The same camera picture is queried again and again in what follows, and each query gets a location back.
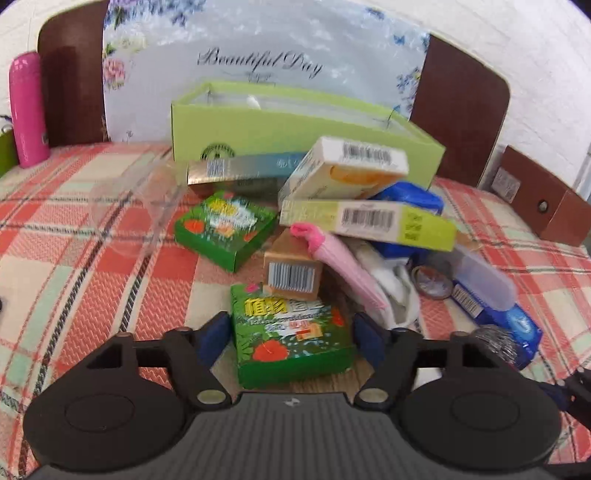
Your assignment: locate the steel wool scrubber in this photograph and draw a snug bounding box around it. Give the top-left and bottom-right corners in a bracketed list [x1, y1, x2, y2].
[469, 324, 520, 367]

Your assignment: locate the clear plastic tube case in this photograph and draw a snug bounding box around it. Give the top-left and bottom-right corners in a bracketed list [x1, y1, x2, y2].
[451, 245, 517, 311]

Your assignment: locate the white glove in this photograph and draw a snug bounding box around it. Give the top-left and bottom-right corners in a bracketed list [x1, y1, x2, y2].
[345, 239, 421, 330]

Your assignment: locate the green floral box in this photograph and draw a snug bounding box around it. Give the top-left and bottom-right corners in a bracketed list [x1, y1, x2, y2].
[230, 284, 356, 389]
[174, 191, 277, 273]

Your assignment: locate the pink cloth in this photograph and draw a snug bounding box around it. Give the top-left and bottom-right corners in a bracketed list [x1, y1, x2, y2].
[290, 223, 389, 312]

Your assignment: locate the blue toothpaste package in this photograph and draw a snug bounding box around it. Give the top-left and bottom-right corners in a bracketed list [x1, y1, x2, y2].
[452, 281, 543, 370]

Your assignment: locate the plaid bed sheet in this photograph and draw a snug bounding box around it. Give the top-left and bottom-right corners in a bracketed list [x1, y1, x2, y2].
[1, 144, 590, 479]

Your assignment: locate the black tape roll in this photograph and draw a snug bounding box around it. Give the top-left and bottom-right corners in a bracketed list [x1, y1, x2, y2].
[411, 260, 454, 300]

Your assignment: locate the yellow green long box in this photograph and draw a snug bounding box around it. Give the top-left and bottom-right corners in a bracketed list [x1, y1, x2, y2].
[280, 200, 457, 252]

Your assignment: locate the brown cardboard shoe box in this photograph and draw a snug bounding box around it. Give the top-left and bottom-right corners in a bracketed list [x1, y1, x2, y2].
[491, 146, 590, 247]

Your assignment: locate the clear plastic cup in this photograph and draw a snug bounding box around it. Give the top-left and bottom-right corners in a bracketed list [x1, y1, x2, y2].
[88, 154, 187, 258]

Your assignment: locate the blue plastic cube box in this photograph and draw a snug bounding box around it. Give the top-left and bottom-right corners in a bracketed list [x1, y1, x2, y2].
[370, 181, 444, 259]

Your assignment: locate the small brown carton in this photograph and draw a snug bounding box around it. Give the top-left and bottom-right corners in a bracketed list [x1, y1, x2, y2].
[263, 229, 322, 301]

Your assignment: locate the metallic teal long box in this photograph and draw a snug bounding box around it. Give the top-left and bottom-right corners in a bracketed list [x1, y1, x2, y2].
[187, 152, 305, 185]

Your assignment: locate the white orange medicine box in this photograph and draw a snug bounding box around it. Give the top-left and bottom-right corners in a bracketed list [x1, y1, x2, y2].
[277, 136, 409, 202]

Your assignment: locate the green container at left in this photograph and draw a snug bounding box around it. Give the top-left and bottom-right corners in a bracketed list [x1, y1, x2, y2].
[0, 125, 19, 176]

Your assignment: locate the pink thermos bottle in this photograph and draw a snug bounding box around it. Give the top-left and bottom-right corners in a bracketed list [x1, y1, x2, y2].
[9, 51, 50, 168]

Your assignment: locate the green open cardboard box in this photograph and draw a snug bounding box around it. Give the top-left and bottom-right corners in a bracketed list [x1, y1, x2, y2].
[171, 81, 446, 188]

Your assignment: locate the brown wooden headboard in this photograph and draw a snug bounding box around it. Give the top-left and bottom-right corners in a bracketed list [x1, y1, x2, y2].
[37, 1, 510, 187]

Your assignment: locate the floral Beautiful Day bag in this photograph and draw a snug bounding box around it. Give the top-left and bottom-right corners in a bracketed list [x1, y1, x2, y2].
[102, 1, 431, 142]

